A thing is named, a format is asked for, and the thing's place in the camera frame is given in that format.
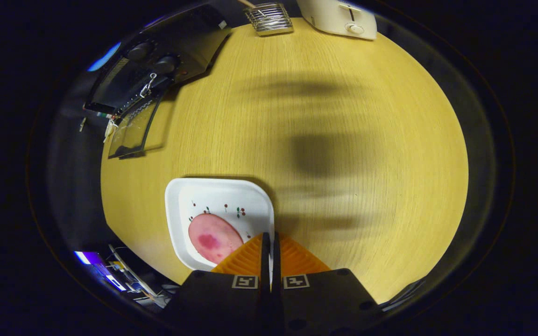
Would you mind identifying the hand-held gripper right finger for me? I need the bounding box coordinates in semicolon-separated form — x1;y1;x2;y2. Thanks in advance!
271;232;384;336

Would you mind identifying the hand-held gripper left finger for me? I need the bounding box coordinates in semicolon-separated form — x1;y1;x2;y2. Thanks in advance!
164;232;272;336

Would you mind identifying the pink round meat slice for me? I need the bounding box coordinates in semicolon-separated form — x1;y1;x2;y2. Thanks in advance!
188;213;244;265

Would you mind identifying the white square dish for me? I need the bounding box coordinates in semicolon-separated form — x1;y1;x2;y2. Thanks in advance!
165;178;275;272

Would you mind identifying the black toaster oven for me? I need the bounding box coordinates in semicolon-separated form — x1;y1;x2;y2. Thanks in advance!
84;2;232;160

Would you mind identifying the white pop-up toaster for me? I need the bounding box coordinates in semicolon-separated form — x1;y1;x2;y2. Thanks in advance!
296;0;378;40

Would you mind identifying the glowing screen device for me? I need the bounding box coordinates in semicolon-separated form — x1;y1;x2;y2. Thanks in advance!
74;250;127;292

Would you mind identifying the white string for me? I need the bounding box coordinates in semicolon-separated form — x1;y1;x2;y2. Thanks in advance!
103;117;119;143
140;72;157;98

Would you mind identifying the wire mesh basket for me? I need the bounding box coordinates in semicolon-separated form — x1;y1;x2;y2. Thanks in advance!
243;2;294;37

